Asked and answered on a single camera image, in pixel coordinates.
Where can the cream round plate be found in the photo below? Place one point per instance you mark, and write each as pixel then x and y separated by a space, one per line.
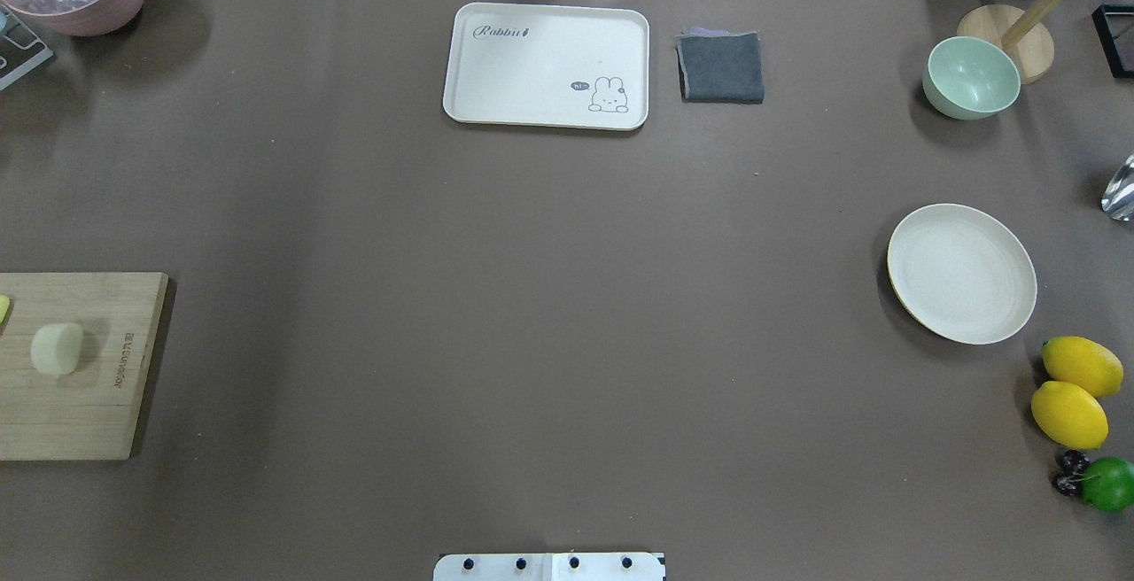
pixel 961 274

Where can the cream rabbit tray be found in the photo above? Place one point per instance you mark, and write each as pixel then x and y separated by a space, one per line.
pixel 548 66

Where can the white steamed bun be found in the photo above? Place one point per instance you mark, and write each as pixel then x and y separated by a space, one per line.
pixel 56 348

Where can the black glass tray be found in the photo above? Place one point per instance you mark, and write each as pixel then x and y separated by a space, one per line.
pixel 1114 26

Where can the grey folded cloth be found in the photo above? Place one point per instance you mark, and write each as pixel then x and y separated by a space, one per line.
pixel 719 67

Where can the green bowl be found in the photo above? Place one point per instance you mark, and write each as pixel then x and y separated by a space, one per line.
pixel 966 78

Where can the wooden cutting board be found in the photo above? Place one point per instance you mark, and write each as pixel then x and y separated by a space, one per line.
pixel 92 414

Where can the wooden cup stand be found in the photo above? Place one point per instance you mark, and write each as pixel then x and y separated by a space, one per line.
pixel 1020 34

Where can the upper yellow lemon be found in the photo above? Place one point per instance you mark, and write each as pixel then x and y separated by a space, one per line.
pixel 1081 361

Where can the yellow lemon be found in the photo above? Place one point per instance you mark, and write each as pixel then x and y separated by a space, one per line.
pixel 1069 415
pixel 1081 361

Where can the lower yellow lemon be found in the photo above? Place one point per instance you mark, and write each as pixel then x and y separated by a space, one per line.
pixel 1069 415

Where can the dark cherries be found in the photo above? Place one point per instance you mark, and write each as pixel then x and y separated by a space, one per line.
pixel 1071 467

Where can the metal scoop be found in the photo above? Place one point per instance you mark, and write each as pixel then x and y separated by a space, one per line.
pixel 1116 202

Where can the white cup rack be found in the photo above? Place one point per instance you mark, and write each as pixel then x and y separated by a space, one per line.
pixel 22 50

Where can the green lime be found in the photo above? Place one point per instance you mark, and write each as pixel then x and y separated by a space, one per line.
pixel 1108 484

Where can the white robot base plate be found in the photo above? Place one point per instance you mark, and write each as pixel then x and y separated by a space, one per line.
pixel 551 566

